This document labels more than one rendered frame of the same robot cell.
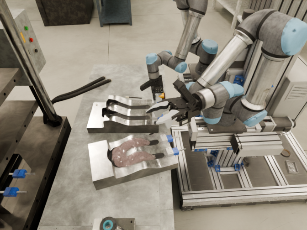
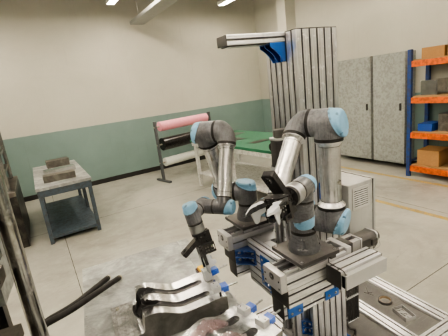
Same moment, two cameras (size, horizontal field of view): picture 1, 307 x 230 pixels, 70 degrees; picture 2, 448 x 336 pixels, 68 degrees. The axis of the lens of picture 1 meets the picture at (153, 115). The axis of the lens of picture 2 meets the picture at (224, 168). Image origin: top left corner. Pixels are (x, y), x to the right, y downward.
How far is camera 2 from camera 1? 0.52 m
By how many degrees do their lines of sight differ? 37
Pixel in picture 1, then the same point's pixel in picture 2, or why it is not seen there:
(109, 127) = (155, 327)
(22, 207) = not seen: outside the picture
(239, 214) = not seen: outside the picture
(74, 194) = not seen: outside the picture
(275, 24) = (319, 115)
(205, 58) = (247, 198)
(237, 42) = (291, 142)
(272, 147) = (375, 261)
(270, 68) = (333, 156)
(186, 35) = (225, 169)
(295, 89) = (355, 194)
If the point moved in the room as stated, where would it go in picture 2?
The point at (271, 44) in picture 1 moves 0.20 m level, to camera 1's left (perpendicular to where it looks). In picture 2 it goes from (324, 132) to (281, 141)
